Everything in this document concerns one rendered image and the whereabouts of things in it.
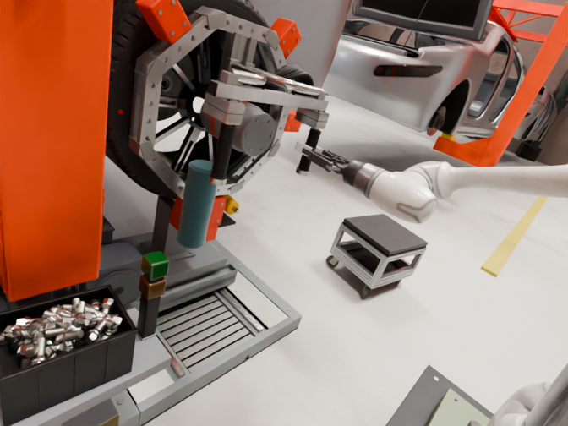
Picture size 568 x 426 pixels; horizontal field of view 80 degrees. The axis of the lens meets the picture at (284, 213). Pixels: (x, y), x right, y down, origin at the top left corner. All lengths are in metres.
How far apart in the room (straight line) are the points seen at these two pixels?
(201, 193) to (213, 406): 0.71
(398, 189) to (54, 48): 0.74
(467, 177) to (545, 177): 0.22
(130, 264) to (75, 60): 0.64
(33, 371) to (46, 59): 0.47
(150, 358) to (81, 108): 0.50
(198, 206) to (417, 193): 0.59
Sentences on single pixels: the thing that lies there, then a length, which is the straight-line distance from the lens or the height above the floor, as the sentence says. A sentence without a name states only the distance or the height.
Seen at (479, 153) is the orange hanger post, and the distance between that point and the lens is 4.40.
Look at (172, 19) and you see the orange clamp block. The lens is 0.94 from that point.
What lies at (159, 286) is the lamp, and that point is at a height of 0.60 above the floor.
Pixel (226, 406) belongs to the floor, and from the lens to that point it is 1.31.
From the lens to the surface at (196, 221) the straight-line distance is 1.02.
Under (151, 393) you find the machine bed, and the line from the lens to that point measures 1.22.
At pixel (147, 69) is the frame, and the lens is 0.92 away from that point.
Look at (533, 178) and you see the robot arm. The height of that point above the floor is 1.00.
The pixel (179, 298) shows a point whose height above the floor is 0.12.
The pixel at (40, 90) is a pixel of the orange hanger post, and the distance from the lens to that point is 0.66.
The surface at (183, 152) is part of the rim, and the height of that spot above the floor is 0.70.
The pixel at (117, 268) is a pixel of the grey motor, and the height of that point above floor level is 0.39.
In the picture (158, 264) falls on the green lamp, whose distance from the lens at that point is 0.70.
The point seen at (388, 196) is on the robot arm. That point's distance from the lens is 0.90.
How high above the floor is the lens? 1.08
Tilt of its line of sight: 25 degrees down
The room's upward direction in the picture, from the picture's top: 18 degrees clockwise
